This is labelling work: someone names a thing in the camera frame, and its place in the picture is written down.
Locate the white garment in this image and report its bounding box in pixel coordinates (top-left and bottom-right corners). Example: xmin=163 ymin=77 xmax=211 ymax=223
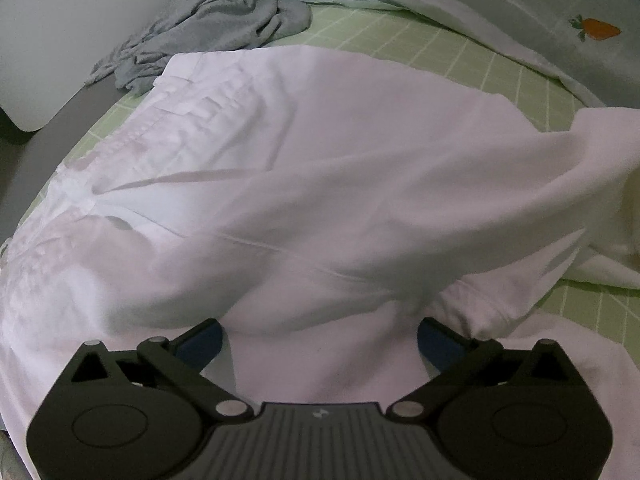
xmin=1 ymin=46 xmax=639 ymax=479

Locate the grey crumpled garment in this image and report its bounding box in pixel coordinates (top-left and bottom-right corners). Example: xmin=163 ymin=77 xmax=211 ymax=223
xmin=85 ymin=0 xmax=312 ymax=96

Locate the white rounded board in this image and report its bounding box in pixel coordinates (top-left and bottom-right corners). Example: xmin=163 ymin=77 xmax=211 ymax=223
xmin=1 ymin=0 xmax=170 ymax=132

